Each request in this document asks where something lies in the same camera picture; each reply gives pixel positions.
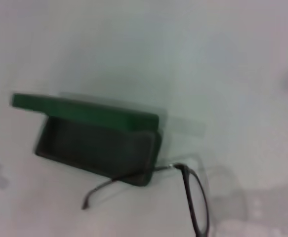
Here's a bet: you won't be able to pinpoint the black glasses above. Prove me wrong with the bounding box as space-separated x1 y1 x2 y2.
81 162 211 237

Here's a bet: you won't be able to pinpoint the green glasses case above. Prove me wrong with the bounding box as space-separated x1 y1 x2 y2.
10 92 165 188

